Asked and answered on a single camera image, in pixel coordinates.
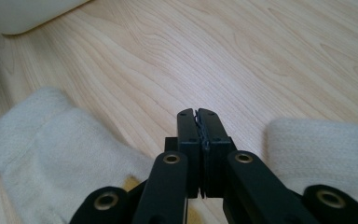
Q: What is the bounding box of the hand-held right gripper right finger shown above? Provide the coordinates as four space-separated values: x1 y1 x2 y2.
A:
197 107 237 199

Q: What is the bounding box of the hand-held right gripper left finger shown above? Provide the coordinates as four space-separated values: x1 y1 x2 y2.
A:
164 107 203 200

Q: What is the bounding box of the white fluffy duck sock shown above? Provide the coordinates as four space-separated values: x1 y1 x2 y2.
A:
0 87 157 224
265 118 358 216

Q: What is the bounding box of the white plastic container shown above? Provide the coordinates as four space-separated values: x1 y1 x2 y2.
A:
0 0 91 35

